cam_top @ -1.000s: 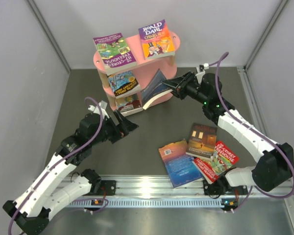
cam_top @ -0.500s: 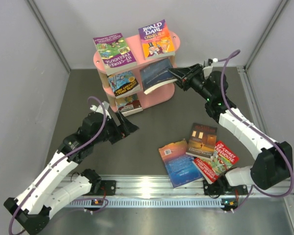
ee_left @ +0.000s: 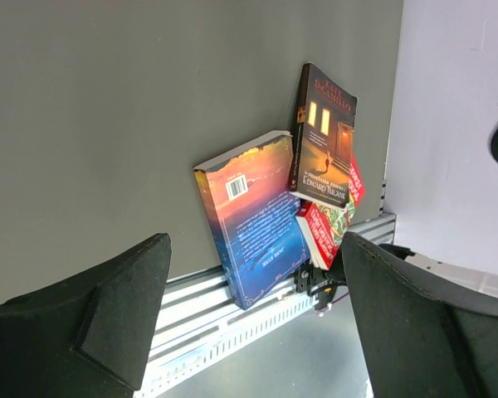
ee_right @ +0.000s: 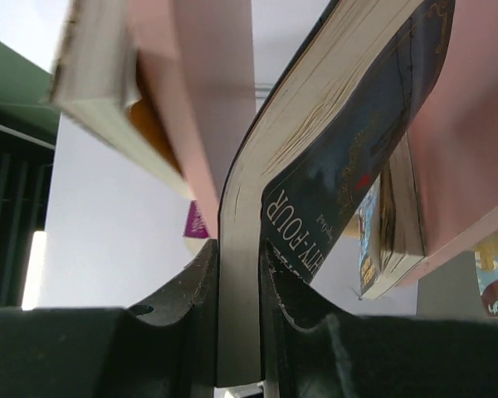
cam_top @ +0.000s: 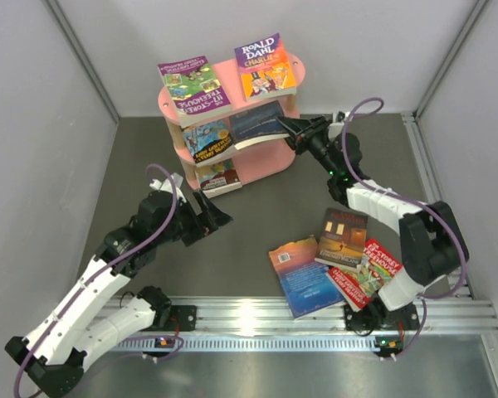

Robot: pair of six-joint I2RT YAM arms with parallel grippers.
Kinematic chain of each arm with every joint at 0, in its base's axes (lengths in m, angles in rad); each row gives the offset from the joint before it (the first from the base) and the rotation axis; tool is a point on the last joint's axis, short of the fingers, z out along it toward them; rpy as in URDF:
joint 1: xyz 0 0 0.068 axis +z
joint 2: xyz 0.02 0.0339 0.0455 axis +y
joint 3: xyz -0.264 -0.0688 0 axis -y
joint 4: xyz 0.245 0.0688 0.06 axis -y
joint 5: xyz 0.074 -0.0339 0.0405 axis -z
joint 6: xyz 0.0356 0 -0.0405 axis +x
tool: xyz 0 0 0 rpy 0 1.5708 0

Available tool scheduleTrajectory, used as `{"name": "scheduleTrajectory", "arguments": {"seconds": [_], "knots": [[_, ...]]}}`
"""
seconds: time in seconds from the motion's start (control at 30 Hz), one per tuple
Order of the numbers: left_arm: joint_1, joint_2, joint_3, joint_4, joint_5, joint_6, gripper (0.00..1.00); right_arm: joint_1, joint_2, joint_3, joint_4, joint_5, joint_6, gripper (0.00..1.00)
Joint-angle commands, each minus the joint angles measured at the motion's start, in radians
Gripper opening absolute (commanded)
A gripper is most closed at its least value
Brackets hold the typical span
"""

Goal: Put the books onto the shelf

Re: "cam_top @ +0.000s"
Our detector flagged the pink three-tier shelf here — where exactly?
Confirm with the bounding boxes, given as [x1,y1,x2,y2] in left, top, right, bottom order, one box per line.
[158,51,305,197]

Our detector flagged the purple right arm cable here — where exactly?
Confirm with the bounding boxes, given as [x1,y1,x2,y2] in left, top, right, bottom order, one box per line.
[342,97,470,362]

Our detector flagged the purple 117-storey treehouse book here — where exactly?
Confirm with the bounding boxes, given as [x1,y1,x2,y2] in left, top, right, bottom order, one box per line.
[158,56,232,128]

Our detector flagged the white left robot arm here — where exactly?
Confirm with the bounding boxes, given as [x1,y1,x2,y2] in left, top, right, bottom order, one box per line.
[5,188,232,397]

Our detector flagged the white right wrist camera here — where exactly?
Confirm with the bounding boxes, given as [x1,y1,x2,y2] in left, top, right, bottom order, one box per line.
[331,111,349,124]

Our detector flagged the yellow Brideshead Revisited book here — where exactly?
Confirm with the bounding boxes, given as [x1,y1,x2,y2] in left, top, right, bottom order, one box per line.
[195,159,242,198]

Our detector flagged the brown dark cover book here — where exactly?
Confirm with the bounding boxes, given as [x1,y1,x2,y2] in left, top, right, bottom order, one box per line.
[315,208,369,273]

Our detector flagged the orange Roald Dahl book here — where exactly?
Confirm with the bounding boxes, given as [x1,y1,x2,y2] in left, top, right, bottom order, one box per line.
[234,33,297,101]

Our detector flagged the red green treehouse book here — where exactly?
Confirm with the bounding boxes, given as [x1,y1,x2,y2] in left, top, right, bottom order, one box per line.
[327,238,403,312]

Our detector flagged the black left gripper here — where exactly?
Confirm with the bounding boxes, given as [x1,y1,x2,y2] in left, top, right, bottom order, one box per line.
[154,188,232,248]

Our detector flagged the dark blue paperback book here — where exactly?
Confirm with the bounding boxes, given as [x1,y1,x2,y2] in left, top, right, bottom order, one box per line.
[229,100,288,150]

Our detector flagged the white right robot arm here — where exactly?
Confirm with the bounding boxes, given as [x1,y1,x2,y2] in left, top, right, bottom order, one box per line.
[277,116,470,329]

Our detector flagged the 169-storey treehouse book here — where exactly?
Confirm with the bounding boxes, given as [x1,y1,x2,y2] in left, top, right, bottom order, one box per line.
[183,119,238,166]

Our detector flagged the blue orange paperback book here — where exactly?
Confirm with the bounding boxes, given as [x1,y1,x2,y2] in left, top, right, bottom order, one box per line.
[268,236,344,319]

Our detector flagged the aluminium mounting rail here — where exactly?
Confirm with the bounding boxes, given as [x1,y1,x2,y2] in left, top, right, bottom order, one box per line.
[115,297,498,352]

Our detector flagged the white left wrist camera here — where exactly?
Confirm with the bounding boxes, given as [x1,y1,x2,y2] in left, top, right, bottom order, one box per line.
[149,173,187,202]

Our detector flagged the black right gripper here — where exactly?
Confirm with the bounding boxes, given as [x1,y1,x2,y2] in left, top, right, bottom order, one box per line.
[275,116,340,177]

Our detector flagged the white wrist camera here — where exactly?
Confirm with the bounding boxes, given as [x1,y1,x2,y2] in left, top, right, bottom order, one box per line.
[149,173,187,202]
[331,111,349,124]

